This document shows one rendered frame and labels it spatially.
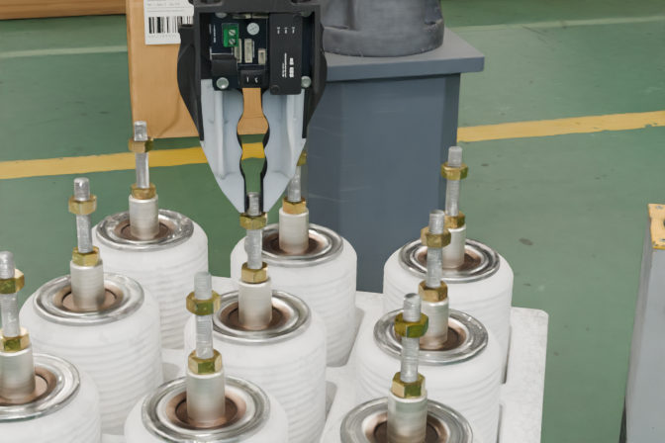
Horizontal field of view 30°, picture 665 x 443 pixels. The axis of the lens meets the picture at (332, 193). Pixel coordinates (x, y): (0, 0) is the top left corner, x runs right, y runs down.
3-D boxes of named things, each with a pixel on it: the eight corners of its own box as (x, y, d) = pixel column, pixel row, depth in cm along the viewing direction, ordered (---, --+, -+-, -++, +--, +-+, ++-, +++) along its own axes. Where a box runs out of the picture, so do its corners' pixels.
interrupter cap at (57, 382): (107, 386, 76) (107, 376, 75) (12, 442, 70) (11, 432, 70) (22, 349, 80) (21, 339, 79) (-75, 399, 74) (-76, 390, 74)
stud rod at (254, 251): (261, 302, 82) (260, 197, 79) (246, 302, 82) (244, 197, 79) (263, 295, 83) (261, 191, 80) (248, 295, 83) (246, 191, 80)
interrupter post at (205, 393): (177, 414, 73) (175, 365, 72) (211, 400, 74) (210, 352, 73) (201, 432, 71) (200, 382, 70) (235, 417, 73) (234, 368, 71)
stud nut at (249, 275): (265, 284, 81) (265, 272, 81) (239, 283, 81) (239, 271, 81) (268, 270, 83) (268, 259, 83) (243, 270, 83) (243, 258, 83)
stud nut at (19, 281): (29, 289, 72) (28, 276, 72) (2, 298, 71) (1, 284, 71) (12, 277, 73) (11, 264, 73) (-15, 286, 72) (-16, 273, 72)
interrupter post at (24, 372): (46, 391, 75) (42, 342, 74) (16, 407, 73) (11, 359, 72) (19, 378, 76) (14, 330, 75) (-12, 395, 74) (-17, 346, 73)
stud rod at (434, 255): (423, 320, 81) (427, 214, 78) (425, 313, 81) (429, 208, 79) (437, 322, 80) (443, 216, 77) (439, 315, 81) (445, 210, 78)
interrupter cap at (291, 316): (237, 287, 88) (237, 278, 88) (332, 312, 85) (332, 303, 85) (176, 331, 82) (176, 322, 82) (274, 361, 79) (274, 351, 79)
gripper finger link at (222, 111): (198, 240, 75) (200, 95, 72) (197, 203, 81) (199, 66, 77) (249, 240, 76) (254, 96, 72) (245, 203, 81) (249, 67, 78)
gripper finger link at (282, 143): (265, 240, 76) (258, 96, 72) (259, 203, 81) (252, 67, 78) (316, 236, 76) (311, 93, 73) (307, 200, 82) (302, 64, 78)
